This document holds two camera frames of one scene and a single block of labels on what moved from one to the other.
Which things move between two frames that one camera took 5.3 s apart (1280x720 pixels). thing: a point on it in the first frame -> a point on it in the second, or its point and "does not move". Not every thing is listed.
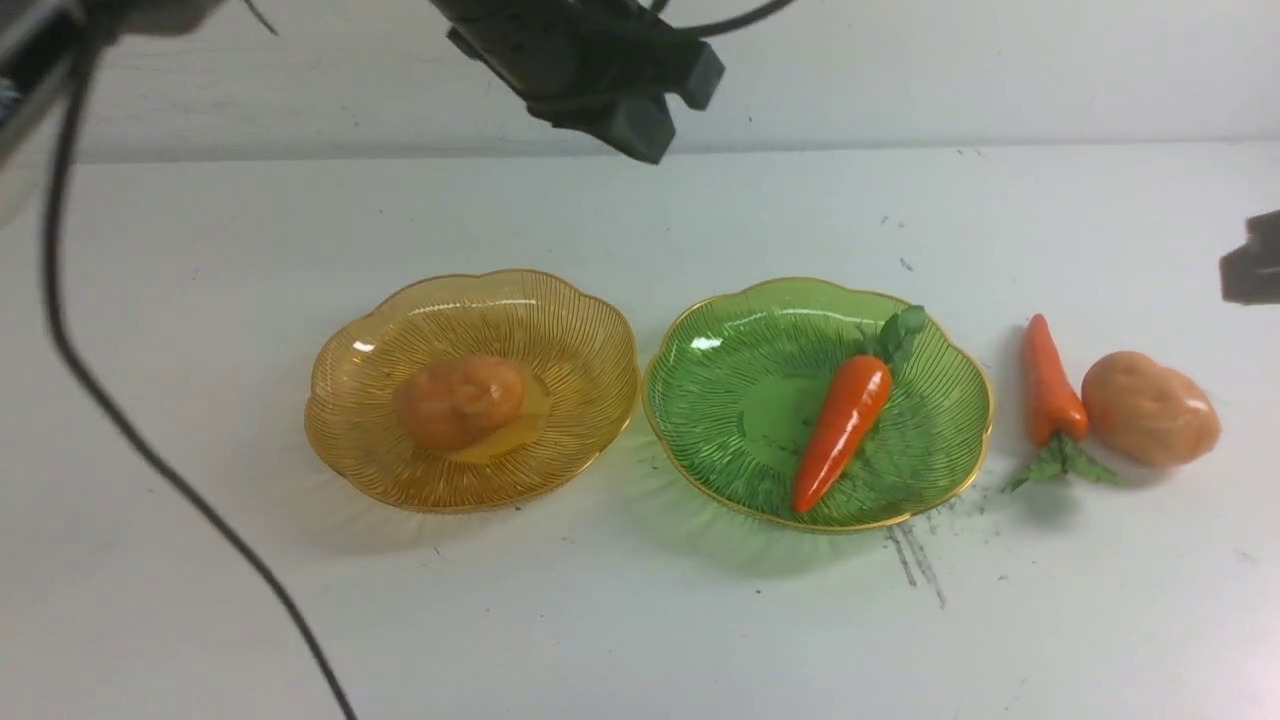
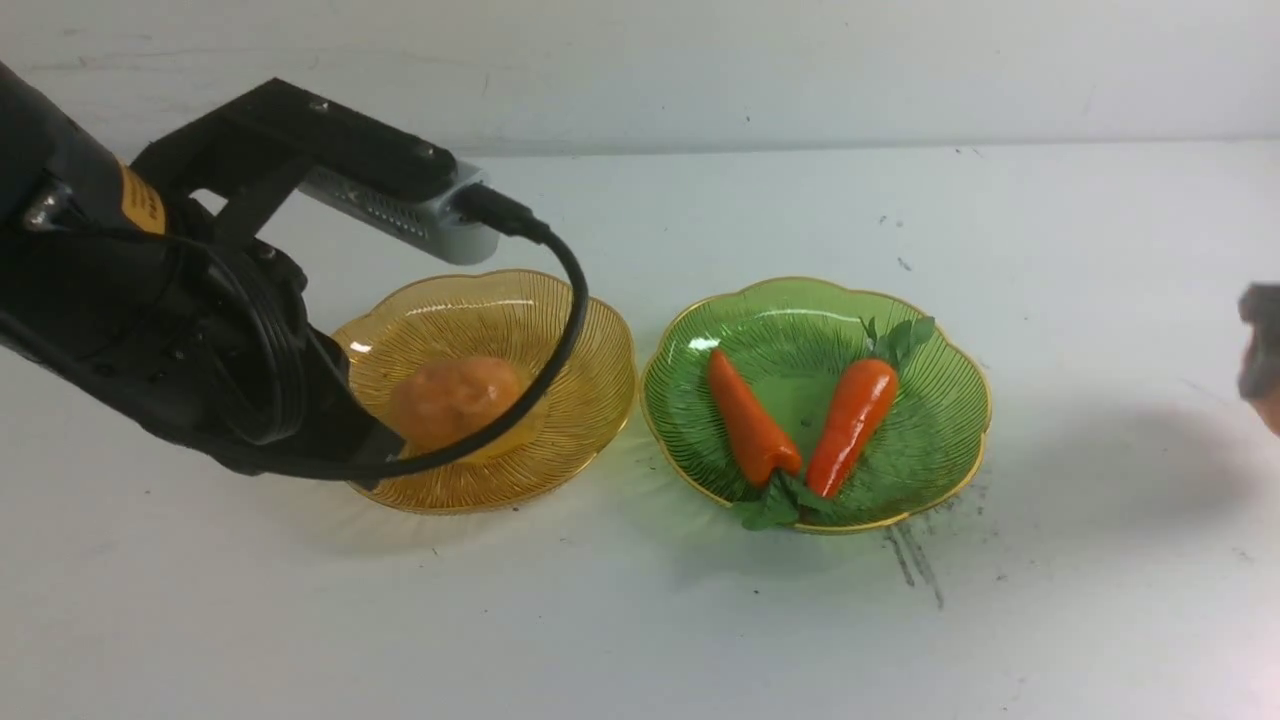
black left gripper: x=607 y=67 -> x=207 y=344
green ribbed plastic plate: x=733 y=378 does not move
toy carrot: x=1056 y=412 -> x=761 y=452
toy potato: x=453 y=402 does not move
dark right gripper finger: x=1250 y=273 -> x=1259 y=365
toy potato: x=1148 y=413 -> x=1268 y=409
